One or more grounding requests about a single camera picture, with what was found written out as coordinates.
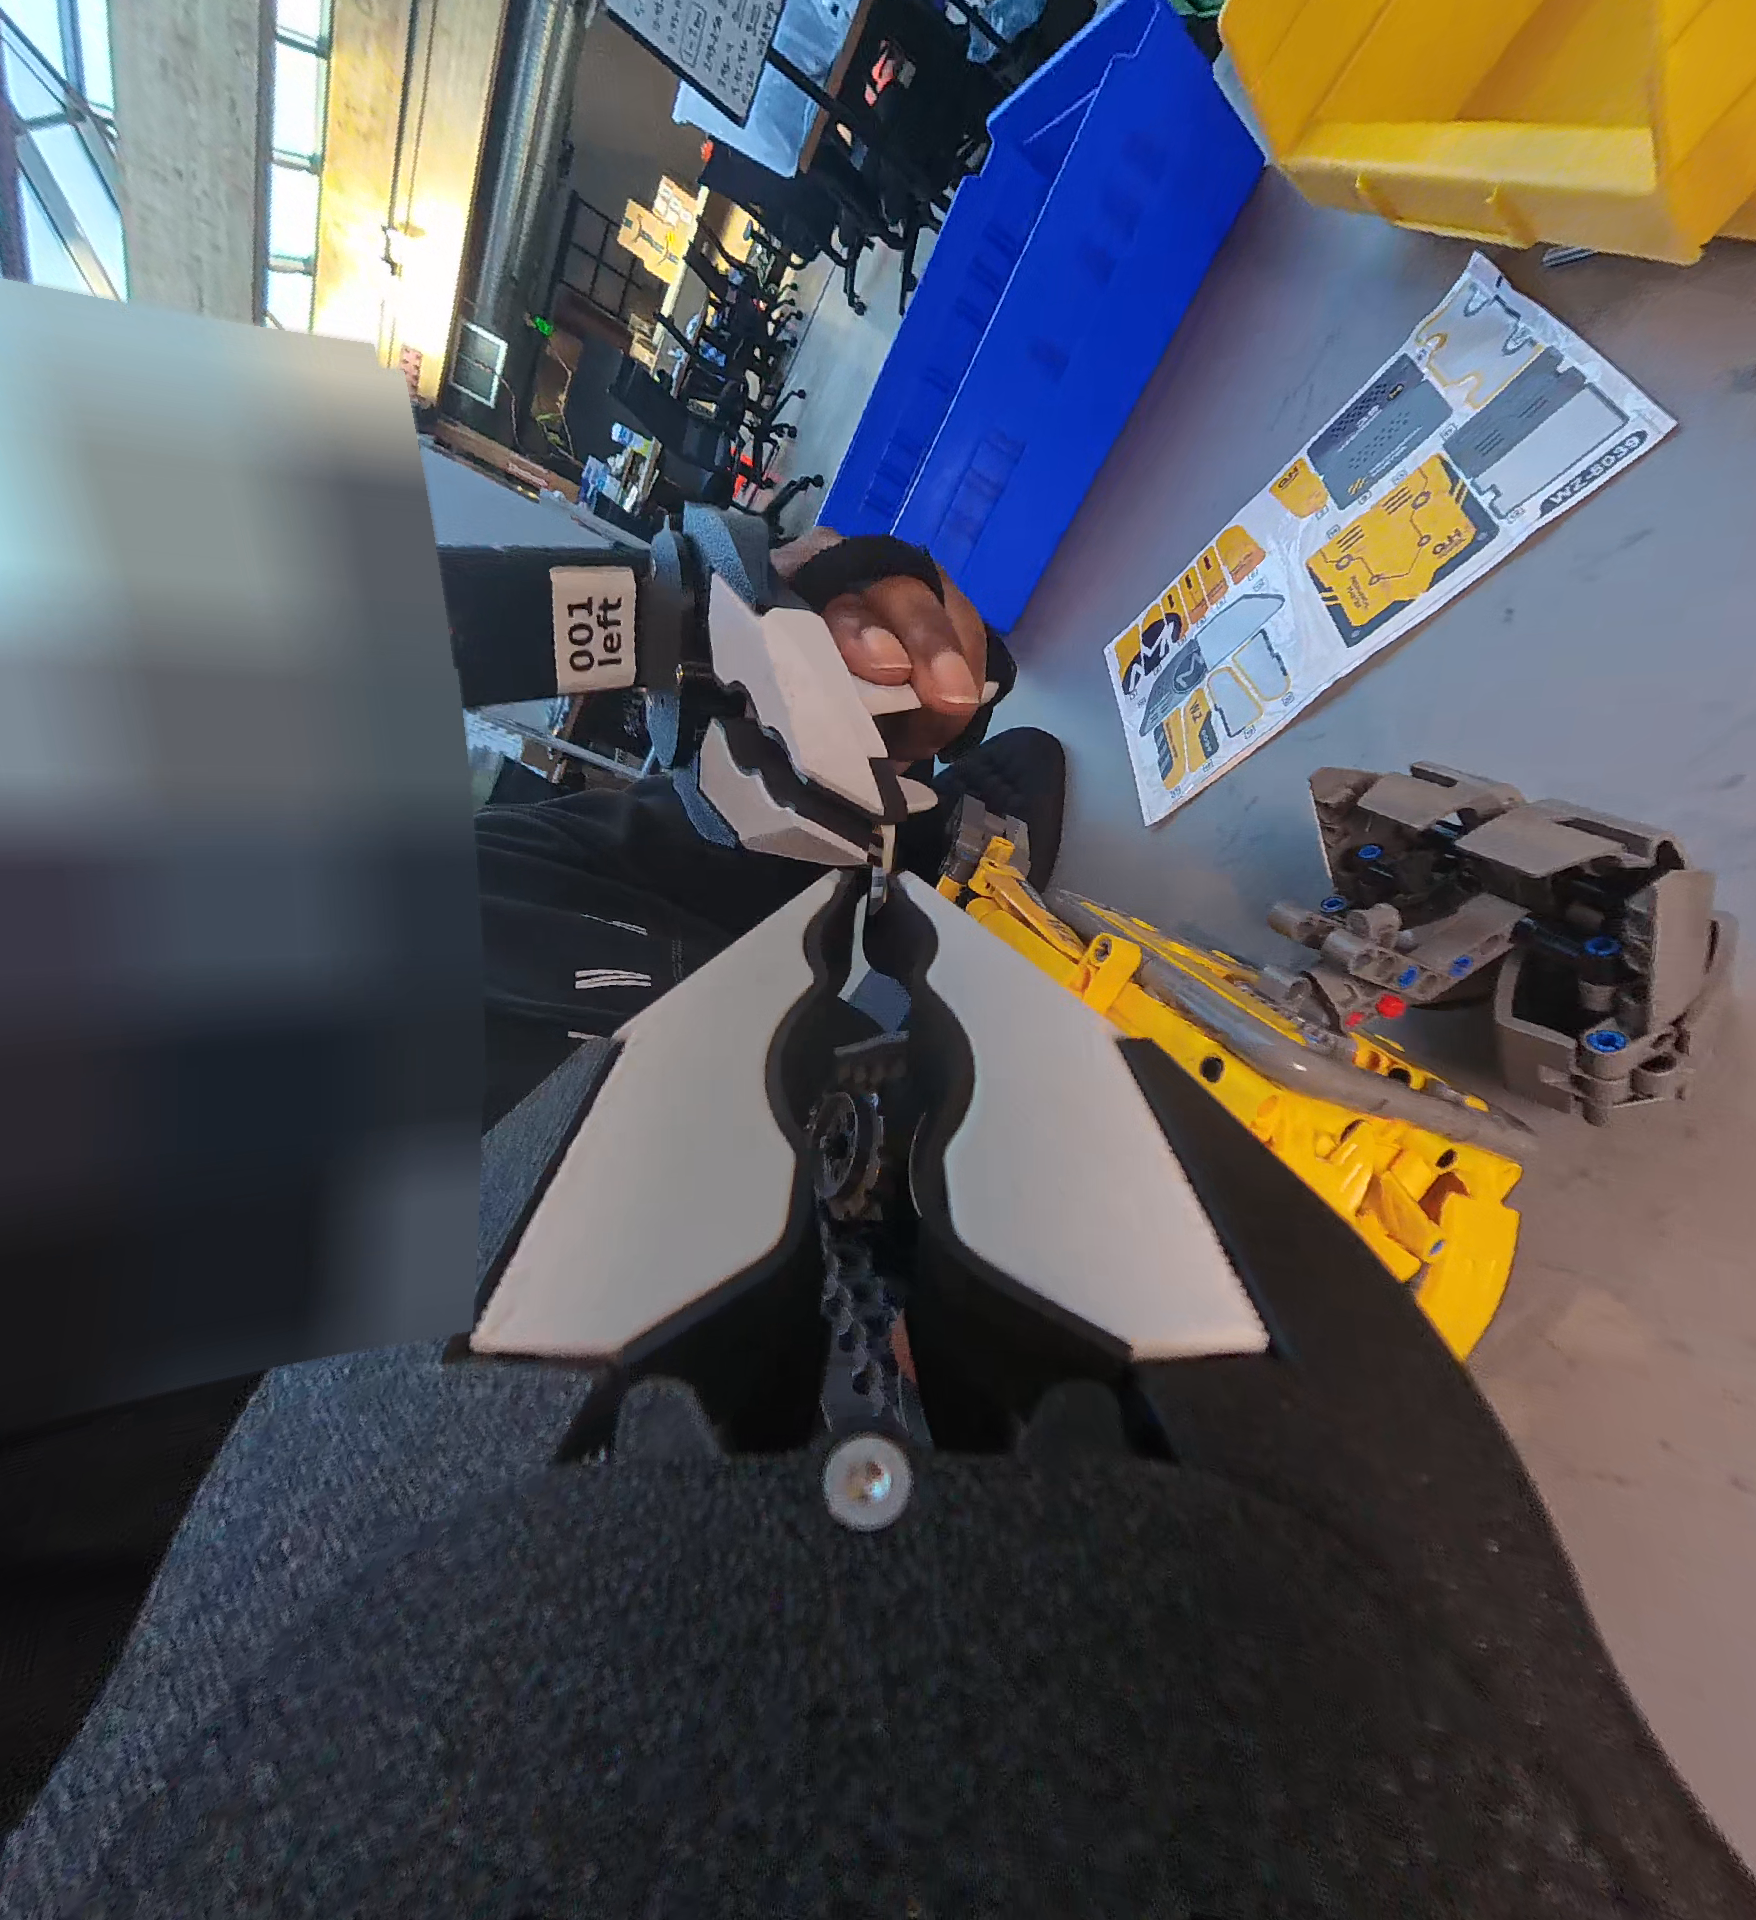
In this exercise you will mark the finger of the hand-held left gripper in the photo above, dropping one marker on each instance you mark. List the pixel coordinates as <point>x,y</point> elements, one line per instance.
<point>805,689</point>
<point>773,805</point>

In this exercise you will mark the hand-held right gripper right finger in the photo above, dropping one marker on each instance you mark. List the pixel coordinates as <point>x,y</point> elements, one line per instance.
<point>1089,1199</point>

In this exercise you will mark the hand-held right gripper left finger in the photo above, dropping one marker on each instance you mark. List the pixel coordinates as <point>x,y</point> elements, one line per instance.
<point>653,1187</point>

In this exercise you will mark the yellow grey toy brick robot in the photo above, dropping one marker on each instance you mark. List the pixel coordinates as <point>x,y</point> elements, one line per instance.
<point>1268,1080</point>

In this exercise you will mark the grey toy robot head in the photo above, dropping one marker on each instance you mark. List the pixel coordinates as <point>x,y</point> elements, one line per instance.
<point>1540,929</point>

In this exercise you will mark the white sticker sheet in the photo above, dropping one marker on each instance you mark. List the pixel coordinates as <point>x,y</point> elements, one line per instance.
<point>1359,555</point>

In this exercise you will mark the grey desk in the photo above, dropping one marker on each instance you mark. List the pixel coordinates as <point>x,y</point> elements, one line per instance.
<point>1642,1275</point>

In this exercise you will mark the person's left hand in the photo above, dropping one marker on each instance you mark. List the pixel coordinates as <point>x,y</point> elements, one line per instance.
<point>907,646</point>

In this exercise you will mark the blue plastic bin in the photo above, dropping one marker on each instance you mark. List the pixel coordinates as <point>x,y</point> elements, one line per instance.
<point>1043,330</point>

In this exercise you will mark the whiteboard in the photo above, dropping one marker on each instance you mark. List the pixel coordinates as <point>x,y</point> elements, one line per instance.
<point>706,54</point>

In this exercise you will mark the large glass window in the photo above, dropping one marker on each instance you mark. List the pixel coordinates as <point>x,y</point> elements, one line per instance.
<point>8,136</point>

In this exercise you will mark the long grey axle pin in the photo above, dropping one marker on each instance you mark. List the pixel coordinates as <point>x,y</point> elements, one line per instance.
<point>1568,255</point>

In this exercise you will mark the yellow plastic bin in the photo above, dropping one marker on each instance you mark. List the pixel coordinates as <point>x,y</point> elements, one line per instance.
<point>1540,107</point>

